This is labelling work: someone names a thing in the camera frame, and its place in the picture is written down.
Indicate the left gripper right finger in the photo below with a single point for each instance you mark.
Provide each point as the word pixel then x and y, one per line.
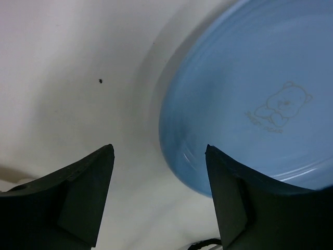
pixel 255 211

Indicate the blue plate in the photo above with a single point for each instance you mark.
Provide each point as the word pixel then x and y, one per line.
pixel 257 85

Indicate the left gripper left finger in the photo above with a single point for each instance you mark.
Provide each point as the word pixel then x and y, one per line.
pixel 62 210

